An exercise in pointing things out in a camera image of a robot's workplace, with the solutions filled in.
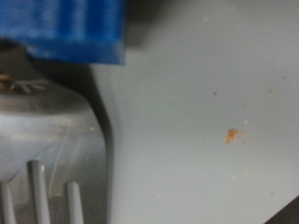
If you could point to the slotted spatula with blue block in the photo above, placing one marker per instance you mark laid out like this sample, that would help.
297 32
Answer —
62 31

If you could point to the silver toaster oven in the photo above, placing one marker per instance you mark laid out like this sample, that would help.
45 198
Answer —
202 109

